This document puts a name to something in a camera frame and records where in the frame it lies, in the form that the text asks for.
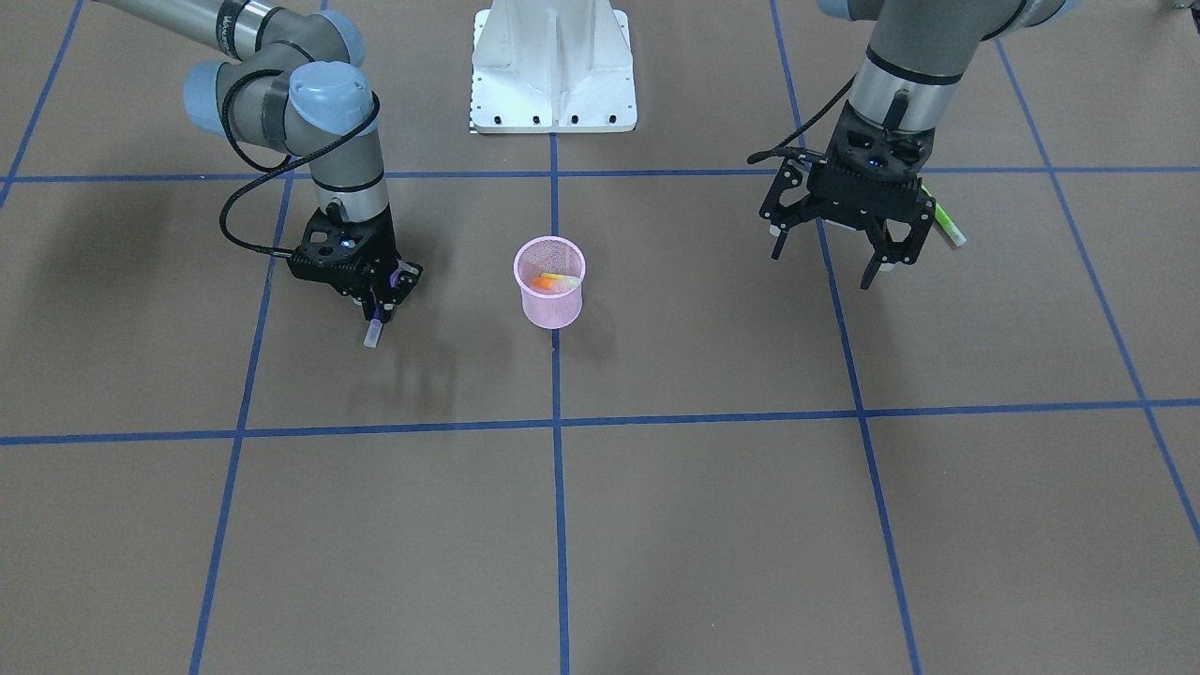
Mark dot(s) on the purple marker pen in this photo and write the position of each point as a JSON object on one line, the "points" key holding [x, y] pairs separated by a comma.
{"points": [[374, 330]]}

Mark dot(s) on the green marker pen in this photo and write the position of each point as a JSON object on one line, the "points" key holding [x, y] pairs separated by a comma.
{"points": [[946, 224]]}

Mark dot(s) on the yellow marker pen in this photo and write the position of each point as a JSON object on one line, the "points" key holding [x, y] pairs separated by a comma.
{"points": [[568, 281]]}

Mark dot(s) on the pink mesh pen holder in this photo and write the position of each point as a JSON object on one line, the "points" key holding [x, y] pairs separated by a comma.
{"points": [[549, 272]]}

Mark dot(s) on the brown paper table mat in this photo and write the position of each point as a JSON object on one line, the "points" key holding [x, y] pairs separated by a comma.
{"points": [[986, 464]]}

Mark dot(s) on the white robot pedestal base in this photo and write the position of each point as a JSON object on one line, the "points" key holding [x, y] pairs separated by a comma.
{"points": [[552, 67]]}

